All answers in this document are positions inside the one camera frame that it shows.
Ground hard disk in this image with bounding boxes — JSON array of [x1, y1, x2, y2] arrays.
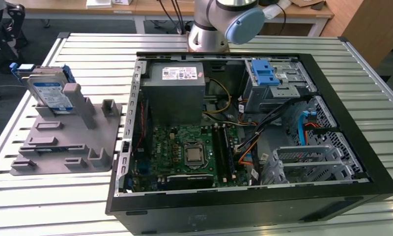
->
[[9, 63, 77, 115]]

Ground grey metal disk bay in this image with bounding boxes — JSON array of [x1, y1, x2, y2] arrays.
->
[[261, 145, 364, 185]]

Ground wooden desk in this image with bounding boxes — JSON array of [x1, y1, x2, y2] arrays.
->
[[22, 0, 336, 37]]

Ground large white box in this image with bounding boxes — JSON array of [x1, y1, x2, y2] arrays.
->
[[85, 0, 113, 9]]

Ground grey parts rack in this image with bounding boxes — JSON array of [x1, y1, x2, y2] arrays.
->
[[8, 83, 124, 176]]

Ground grey power supply unit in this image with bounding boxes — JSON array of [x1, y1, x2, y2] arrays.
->
[[140, 61, 206, 126]]

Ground green motherboard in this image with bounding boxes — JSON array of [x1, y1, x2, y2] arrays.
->
[[130, 124, 249, 191]]

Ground CPU in socket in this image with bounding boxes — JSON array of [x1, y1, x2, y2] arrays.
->
[[182, 144, 206, 170]]

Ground white plastic device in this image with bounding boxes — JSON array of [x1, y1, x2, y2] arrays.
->
[[261, 0, 293, 20]]

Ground blue drive latch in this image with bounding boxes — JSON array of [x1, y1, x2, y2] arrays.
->
[[250, 60, 280, 87]]

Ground grey optical drive cage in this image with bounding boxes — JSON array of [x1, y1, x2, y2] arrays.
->
[[241, 58, 317, 115]]

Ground RAM stick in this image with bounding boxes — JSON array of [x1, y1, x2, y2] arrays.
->
[[222, 125, 237, 179]]

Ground black graphics card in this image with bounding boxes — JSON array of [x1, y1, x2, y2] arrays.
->
[[162, 173, 214, 190]]

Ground brown cardboard piece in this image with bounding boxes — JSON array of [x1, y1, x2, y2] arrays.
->
[[289, 0, 325, 11]]

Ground black open PC case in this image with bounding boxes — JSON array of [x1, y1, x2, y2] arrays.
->
[[105, 51, 393, 234]]

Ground wooden cabinet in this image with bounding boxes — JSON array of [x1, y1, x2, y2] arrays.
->
[[320, 0, 393, 72]]

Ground yellow wire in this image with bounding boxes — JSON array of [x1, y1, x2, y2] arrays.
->
[[202, 77, 233, 115]]

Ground black cable bundle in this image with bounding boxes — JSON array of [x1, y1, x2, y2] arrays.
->
[[238, 94, 314, 153]]

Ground orange wires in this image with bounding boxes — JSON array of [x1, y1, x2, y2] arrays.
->
[[237, 147, 254, 168]]

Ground blue data wire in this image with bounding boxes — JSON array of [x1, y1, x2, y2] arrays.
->
[[296, 110, 312, 148]]

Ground black power connector wire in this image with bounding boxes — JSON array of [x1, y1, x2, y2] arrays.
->
[[306, 121, 341, 135]]

